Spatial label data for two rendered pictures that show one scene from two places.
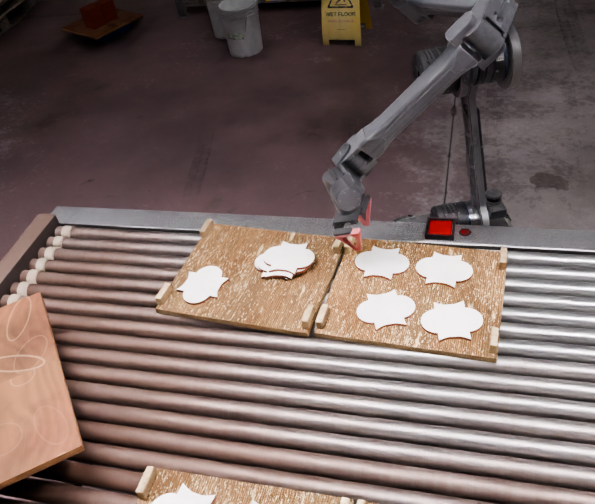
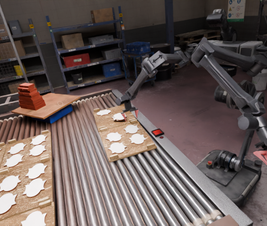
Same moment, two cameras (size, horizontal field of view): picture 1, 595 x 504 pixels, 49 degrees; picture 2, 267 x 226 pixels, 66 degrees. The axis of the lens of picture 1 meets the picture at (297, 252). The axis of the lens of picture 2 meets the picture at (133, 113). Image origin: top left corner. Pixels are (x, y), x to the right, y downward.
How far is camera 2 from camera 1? 1.46 m
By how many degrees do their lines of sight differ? 45
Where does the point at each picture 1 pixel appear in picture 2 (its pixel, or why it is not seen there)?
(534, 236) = (172, 149)
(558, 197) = not seen: outside the picture
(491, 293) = (135, 150)
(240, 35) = (256, 82)
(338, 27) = not seen: outside the picture
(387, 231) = (148, 126)
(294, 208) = (209, 134)
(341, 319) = (106, 132)
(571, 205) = not seen: outside the picture
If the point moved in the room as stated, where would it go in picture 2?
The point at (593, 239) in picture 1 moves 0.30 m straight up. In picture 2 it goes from (184, 161) to (184, 120)
